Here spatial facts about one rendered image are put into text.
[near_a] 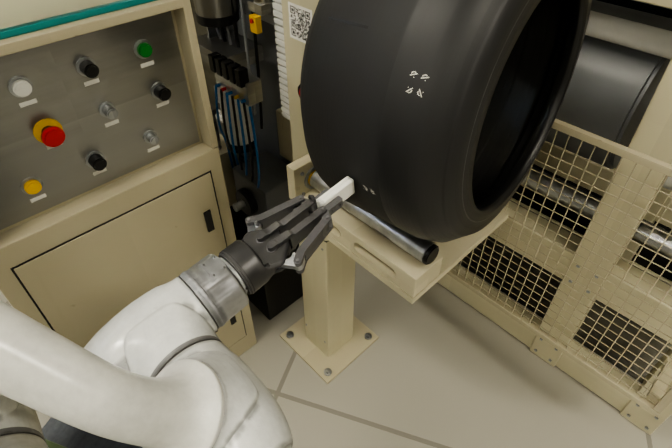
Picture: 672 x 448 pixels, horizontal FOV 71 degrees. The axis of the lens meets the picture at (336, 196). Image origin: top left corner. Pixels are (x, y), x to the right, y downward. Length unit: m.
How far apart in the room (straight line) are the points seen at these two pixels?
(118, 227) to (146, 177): 0.13
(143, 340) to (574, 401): 1.58
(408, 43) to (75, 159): 0.77
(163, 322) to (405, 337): 1.39
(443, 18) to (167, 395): 0.52
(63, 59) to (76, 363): 0.71
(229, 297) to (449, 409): 1.26
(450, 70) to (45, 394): 0.53
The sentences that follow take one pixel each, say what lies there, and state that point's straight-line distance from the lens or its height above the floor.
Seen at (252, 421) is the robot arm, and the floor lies 1.11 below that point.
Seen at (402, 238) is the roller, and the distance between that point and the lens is 0.95.
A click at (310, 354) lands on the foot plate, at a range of 1.83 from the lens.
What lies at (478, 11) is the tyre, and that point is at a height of 1.38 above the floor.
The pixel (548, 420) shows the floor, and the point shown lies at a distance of 1.87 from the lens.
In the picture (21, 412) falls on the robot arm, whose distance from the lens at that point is 0.83.
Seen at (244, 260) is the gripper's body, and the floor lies 1.11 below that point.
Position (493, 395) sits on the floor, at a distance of 1.85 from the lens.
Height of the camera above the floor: 1.59
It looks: 41 degrees down
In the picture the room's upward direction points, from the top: straight up
